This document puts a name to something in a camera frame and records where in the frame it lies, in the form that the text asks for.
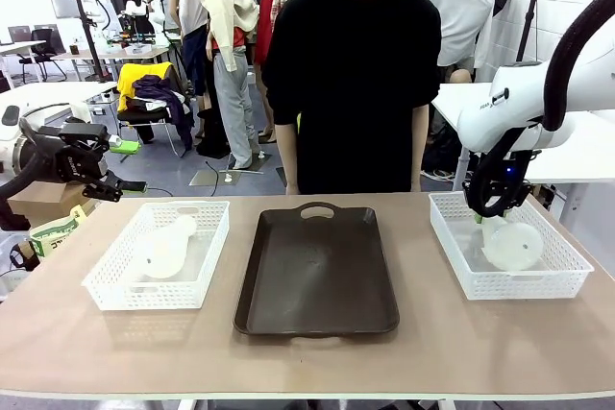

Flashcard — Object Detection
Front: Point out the tall black tripod stand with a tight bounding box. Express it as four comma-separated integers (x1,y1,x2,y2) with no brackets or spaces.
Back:
516,0,548,64

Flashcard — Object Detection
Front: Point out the black office chair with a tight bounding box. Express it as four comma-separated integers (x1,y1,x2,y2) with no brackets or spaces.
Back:
17,28,69,83

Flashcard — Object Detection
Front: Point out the person's left forearm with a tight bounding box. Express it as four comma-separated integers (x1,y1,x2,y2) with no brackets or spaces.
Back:
409,102,431,193

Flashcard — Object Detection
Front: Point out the white perforated plastic basket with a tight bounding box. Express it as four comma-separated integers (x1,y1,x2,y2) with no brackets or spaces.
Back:
428,191,595,301
81,200,231,311

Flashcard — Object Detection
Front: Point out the black chair with clothes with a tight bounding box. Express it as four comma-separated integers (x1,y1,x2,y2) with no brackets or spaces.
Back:
116,61,196,157

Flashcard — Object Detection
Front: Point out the yellow garment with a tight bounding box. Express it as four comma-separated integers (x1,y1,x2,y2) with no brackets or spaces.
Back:
116,61,174,112

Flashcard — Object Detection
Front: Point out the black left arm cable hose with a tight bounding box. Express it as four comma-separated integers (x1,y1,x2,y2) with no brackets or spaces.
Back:
0,116,66,201

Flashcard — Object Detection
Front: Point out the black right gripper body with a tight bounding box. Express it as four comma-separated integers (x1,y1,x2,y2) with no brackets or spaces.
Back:
463,150,533,213

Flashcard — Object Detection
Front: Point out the grey mannequin base plate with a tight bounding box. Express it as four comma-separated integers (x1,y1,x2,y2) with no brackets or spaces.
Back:
188,167,240,188

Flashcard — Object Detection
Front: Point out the dark brown serving tray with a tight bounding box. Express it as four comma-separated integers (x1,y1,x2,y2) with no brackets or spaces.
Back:
233,202,401,338

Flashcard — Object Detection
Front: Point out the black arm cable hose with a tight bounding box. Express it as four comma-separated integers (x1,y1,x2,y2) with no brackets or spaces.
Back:
467,0,615,218
0,116,66,201

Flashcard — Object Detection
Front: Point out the translucent white conical flask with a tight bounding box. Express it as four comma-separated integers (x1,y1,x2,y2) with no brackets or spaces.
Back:
480,216,546,272
137,215,199,280

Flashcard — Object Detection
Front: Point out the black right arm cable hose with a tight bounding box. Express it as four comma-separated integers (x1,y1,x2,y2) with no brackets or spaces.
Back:
467,0,615,218

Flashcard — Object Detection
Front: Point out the mannequin with white shirt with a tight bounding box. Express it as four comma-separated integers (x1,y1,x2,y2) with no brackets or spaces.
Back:
418,0,496,85

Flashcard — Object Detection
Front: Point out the low white table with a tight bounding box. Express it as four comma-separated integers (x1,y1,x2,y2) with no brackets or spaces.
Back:
0,80,120,119

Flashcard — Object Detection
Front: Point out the mannequin with white tank top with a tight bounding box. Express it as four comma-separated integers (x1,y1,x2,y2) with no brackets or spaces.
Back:
170,0,211,113

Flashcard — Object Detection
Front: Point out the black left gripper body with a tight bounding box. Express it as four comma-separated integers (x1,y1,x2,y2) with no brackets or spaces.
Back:
53,123,111,185

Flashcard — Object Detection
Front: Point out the person in black shirt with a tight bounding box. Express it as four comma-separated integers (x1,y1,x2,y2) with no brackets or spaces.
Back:
261,0,442,196

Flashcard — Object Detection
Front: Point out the brown cardboard box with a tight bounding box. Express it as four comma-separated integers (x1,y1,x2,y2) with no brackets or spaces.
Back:
7,180,93,229

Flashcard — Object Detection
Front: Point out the green and white bag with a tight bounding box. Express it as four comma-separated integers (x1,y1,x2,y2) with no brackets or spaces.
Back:
29,205,87,261

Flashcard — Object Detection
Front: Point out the person's right forearm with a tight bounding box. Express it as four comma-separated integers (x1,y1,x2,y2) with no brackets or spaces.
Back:
274,121,301,196

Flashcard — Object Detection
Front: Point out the long beige background desk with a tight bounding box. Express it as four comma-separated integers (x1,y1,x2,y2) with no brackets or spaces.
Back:
51,44,174,81

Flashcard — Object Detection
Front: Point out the mannequin with cream jacket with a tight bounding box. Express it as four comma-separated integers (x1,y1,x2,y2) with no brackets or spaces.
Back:
200,0,264,171

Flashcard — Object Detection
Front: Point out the mannequin with red jacket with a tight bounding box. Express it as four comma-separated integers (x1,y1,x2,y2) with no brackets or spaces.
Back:
238,0,281,138

